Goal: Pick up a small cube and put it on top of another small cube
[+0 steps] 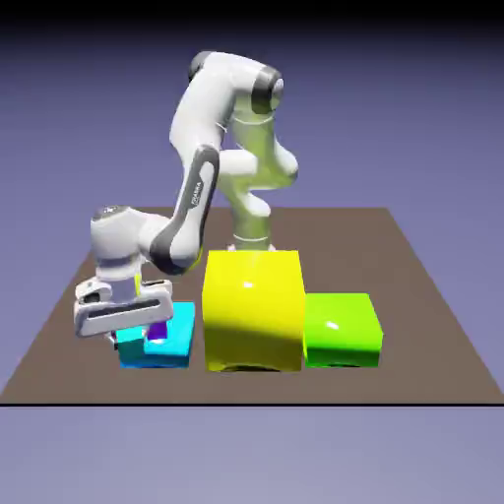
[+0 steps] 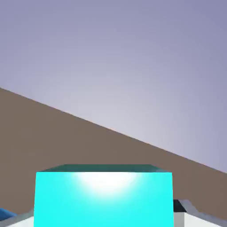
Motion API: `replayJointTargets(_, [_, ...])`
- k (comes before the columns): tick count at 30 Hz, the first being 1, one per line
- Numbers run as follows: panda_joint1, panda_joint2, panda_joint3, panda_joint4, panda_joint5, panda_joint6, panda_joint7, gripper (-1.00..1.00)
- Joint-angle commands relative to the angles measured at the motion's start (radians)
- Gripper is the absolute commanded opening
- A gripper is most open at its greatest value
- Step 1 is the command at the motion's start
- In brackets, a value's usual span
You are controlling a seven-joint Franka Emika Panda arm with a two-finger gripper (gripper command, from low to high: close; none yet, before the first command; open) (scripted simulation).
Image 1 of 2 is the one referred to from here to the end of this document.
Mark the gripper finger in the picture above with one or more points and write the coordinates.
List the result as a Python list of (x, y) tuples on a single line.
[(114, 341)]

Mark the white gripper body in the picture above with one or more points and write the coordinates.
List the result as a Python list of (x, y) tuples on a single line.
[(157, 305)]

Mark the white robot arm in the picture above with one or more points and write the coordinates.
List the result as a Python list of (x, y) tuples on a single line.
[(197, 118)]

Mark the small teal cube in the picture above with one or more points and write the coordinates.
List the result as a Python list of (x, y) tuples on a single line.
[(131, 349)]

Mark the small purple cube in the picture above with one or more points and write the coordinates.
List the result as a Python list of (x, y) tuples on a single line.
[(158, 331)]

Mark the large cyan box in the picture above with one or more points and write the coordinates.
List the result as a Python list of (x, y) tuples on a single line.
[(179, 334)]

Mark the large yellow box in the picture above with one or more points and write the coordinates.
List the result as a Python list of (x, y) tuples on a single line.
[(252, 311)]

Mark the large green box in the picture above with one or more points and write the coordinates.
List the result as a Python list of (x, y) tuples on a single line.
[(342, 330)]

